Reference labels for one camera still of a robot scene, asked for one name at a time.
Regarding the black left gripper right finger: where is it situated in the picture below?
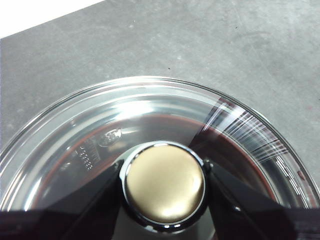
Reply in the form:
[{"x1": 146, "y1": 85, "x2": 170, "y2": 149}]
[{"x1": 205, "y1": 159, "x2": 320, "y2": 240}]

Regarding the glass lid with green knob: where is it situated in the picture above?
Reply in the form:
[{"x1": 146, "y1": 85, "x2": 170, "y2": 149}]
[{"x1": 0, "y1": 75, "x2": 319, "y2": 240}]

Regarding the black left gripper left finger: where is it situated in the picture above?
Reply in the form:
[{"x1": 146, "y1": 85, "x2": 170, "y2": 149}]
[{"x1": 0, "y1": 160, "x2": 125, "y2": 240}]

